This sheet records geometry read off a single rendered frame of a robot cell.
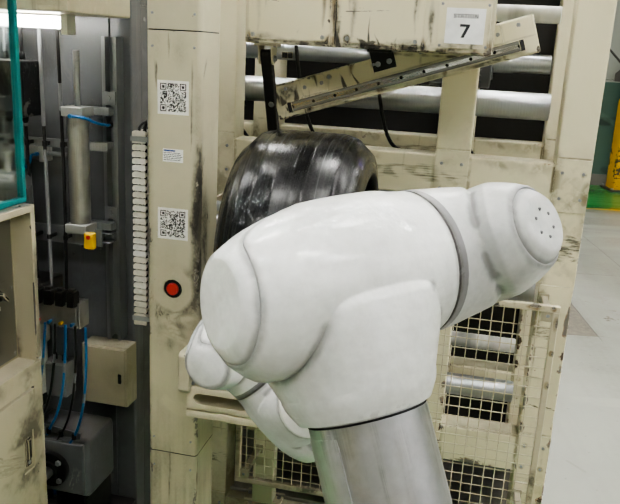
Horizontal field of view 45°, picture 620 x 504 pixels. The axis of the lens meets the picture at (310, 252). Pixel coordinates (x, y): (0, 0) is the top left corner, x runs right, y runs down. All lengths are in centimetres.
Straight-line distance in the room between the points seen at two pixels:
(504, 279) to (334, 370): 18
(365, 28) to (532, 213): 127
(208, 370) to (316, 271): 59
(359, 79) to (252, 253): 150
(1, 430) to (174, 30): 95
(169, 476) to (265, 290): 154
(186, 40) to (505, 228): 119
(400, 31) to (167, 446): 118
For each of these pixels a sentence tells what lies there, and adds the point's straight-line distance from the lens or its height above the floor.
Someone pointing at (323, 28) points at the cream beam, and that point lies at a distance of 189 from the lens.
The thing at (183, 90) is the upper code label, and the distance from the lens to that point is 172.
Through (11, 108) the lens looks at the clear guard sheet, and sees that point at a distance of 174.
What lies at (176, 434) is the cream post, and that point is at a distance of 197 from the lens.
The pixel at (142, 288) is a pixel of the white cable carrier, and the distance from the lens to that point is 192.
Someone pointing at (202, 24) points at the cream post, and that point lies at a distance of 171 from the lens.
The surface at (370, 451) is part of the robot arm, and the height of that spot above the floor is 134.
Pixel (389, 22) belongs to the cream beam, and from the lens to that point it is 187.
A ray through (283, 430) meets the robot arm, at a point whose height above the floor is 107.
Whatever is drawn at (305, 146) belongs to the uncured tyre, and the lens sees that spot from 163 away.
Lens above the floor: 163
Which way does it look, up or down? 15 degrees down
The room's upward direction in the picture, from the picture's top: 3 degrees clockwise
